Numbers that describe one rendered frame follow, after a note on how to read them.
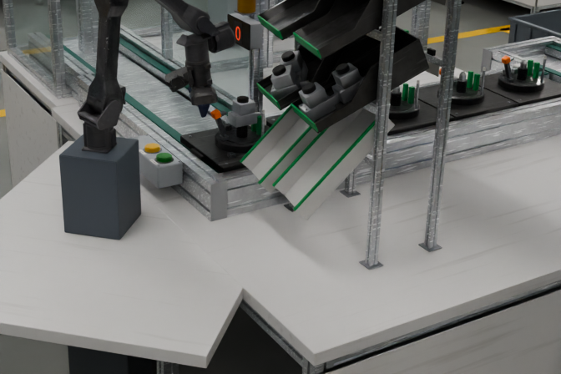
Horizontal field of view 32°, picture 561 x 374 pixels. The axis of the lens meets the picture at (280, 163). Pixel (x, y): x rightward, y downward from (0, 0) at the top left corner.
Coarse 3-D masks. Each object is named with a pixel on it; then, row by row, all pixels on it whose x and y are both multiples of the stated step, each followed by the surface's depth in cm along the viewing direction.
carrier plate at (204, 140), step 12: (204, 132) 259; (216, 132) 259; (192, 144) 251; (204, 144) 251; (204, 156) 246; (216, 156) 244; (240, 156) 245; (216, 168) 241; (228, 168) 239; (240, 168) 241
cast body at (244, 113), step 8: (240, 96) 248; (232, 104) 249; (240, 104) 246; (248, 104) 247; (232, 112) 249; (240, 112) 246; (248, 112) 248; (232, 120) 248; (240, 120) 247; (248, 120) 249; (256, 120) 250
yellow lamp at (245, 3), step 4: (240, 0) 258; (244, 0) 258; (248, 0) 258; (252, 0) 258; (240, 4) 259; (244, 4) 258; (248, 4) 258; (252, 4) 259; (240, 8) 259; (244, 8) 259; (248, 8) 259; (252, 8) 259; (240, 12) 260; (244, 12) 259; (248, 12) 259; (252, 12) 260
